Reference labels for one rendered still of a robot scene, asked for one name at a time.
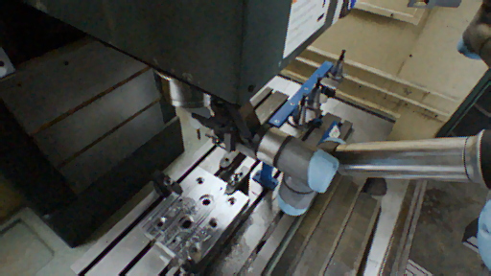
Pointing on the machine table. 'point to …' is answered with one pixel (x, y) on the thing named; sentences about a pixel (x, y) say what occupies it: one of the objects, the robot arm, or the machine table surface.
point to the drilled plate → (192, 200)
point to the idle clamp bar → (229, 160)
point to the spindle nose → (180, 92)
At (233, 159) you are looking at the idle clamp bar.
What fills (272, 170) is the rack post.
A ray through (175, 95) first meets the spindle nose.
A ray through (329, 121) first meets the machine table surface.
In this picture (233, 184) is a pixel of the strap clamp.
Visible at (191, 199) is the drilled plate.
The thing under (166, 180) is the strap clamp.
